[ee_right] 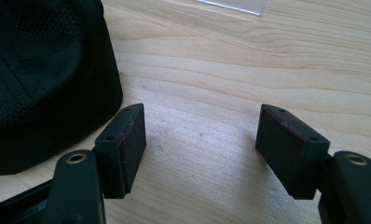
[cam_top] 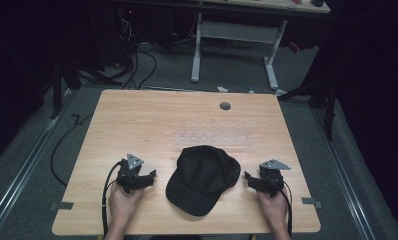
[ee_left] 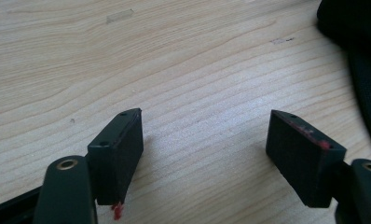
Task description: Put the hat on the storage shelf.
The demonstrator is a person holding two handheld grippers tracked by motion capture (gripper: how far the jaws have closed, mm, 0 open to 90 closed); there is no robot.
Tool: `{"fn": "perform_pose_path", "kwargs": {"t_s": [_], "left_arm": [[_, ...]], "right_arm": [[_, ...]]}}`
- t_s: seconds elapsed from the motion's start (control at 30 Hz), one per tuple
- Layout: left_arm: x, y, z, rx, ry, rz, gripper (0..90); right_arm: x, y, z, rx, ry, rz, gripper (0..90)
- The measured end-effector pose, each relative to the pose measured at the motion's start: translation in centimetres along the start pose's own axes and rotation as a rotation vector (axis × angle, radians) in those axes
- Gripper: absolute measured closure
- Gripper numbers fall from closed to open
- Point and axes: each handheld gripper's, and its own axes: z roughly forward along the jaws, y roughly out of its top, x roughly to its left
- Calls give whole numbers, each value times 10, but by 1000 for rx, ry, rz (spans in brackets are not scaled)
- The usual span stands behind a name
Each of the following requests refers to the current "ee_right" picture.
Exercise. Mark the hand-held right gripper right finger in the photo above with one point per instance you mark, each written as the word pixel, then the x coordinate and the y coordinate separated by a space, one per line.
pixel 294 152

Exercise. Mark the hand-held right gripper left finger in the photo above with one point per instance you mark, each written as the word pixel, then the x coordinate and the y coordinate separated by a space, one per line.
pixel 120 149

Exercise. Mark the black cap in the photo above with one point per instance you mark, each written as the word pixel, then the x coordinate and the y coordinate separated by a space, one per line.
pixel 47 77

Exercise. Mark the clear plastic sheet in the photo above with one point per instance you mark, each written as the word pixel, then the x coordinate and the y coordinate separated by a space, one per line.
pixel 236 5

